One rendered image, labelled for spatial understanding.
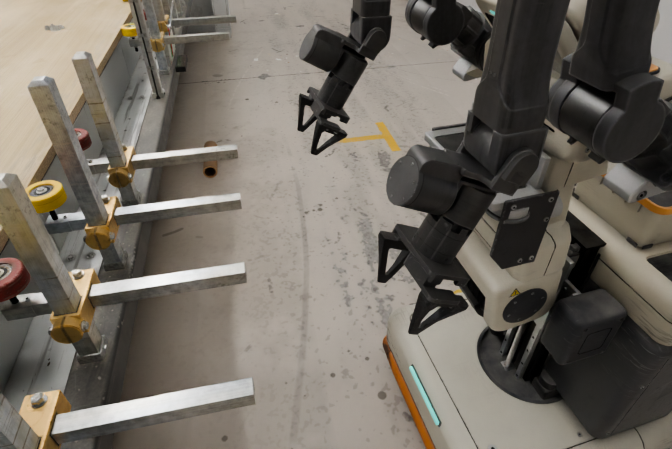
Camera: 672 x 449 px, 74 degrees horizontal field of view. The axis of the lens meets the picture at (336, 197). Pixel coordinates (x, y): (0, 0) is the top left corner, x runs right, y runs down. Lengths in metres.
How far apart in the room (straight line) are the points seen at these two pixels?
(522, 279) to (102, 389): 0.82
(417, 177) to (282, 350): 1.38
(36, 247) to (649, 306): 1.12
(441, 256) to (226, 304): 1.49
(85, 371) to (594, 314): 1.00
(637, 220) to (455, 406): 0.67
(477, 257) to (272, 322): 1.07
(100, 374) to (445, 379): 0.90
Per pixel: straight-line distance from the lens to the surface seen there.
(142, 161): 1.34
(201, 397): 0.77
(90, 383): 1.00
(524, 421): 1.42
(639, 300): 1.12
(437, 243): 0.55
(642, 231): 1.13
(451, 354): 1.47
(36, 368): 1.19
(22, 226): 0.81
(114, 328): 1.07
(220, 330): 1.89
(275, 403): 1.68
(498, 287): 0.96
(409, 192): 0.48
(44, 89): 0.96
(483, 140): 0.52
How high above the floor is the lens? 1.47
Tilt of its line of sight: 37 degrees down
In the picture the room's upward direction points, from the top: straight up
